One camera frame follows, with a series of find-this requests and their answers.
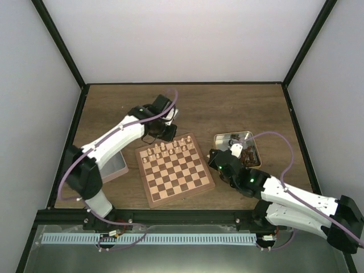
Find black frame posts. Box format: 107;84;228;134
31;1;357;272

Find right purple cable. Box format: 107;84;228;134
241;131;364;251

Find light blue cable duct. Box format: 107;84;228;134
42;233;257;246

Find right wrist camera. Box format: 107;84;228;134
228;139;243;158

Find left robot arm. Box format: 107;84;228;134
57;94;179;230

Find black front rail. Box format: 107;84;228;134
34;209;275;232

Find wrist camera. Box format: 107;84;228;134
228;139;243;158
164;108;179;125

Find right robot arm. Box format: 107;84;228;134
208;149;363;254

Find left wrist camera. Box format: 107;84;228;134
164;108;179;125

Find pile of dark chess pieces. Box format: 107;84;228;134
230;134;258;167

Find wooden chess board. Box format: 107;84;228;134
135;133;215;209

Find right metal tray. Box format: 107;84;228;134
213;131;262;168

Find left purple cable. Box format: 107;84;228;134
57;88;179;253

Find metal tray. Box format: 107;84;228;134
100;152;129;184
213;131;262;168

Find left metal tray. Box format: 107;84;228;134
100;152;129;184

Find purple cable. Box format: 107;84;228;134
241;131;364;251
57;88;179;253

